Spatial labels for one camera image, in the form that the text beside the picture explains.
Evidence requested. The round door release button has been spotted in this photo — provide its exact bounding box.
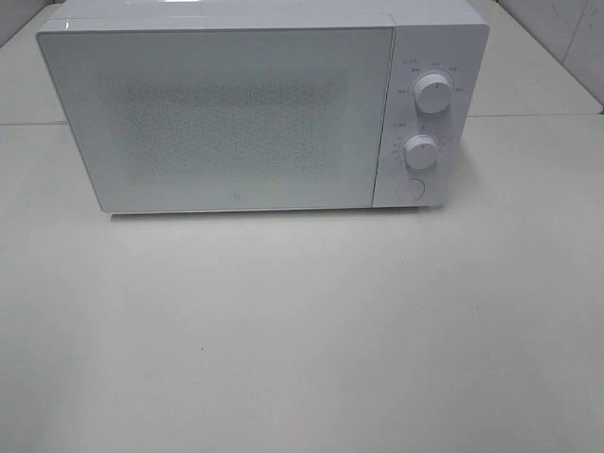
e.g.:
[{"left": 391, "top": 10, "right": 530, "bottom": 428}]
[{"left": 396, "top": 178, "right": 426, "bottom": 204}]

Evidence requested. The white microwave knob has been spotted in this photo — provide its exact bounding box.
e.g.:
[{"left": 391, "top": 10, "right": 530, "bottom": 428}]
[
  {"left": 412, "top": 70, "right": 454, "bottom": 114},
  {"left": 403, "top": 135, "right": 439, "bottom": 170}
]

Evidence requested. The white microwave door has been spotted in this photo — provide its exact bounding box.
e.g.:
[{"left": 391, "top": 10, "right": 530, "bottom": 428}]
[{"left": 38, "top": 27, "right": 394, "bottom": 214}]

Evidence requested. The white microwave oven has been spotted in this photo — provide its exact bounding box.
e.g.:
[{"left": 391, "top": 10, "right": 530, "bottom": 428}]
[{"left": 36, "top": 1, "right": 490, "bottom": 209}]

